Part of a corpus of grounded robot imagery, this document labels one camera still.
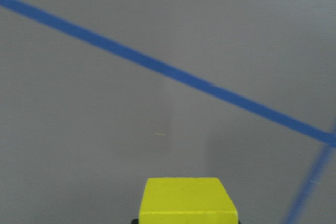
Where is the yellow cube block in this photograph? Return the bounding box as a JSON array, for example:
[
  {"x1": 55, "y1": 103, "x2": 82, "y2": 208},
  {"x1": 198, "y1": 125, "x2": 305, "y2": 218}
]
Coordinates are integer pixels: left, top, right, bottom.
[{"x1": 138, "y1": 177, "x2": 240, "y2": 223}]

